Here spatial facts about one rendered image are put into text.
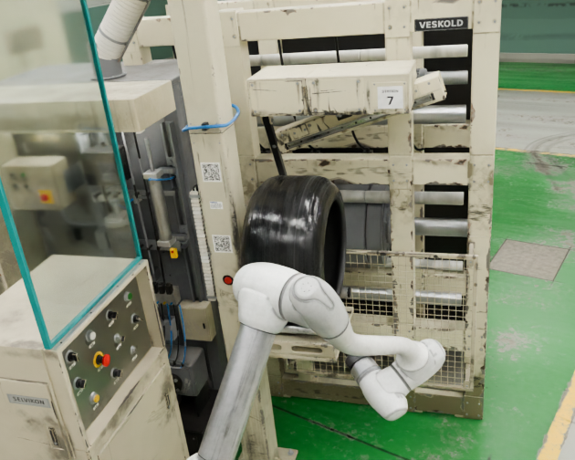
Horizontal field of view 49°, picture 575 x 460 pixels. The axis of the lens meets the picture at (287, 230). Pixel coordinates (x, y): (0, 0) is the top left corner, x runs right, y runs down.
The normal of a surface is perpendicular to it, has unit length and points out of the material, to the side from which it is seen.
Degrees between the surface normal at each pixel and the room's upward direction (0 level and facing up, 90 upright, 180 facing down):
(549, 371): 0
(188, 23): 90
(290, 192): 17
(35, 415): 90
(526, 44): 90
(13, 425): 90
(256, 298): 60
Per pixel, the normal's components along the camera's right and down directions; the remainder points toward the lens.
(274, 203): -0.22, -0.59
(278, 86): -0.27, 0.43
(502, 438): -0.10, -0.90
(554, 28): -0.57, 0.40
